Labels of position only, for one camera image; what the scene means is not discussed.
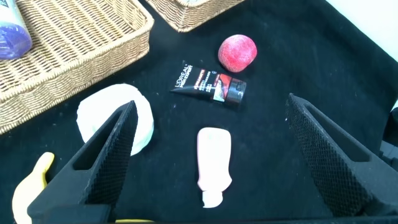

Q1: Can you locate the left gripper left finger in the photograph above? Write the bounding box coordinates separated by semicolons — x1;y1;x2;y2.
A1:
27;100;139;224

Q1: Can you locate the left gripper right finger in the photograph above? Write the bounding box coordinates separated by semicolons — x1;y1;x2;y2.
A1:
285;92;398;218

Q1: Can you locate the white round plastic container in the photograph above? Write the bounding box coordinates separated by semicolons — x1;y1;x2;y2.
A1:
76;83;155;156

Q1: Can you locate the pink squeeze bottle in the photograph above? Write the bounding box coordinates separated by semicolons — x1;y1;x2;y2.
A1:
197;127;233;208

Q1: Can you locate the pink red peach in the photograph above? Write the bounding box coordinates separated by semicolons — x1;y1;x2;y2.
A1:
217;34;258;73

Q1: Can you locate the wicker basket holding household items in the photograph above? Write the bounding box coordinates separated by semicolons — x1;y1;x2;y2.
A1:
0;0;155;135

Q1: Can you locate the wicker basket holding food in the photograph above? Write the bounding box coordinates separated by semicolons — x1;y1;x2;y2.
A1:
145;0;246;33

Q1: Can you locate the yellow banana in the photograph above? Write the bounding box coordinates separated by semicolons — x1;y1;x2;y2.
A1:
11;151;55;224

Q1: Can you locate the black face wash tube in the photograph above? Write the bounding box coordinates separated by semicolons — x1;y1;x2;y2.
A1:
170;63;248;105

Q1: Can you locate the white roll with purple end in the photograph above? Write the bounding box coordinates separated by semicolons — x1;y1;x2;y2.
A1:
0;0;33;60

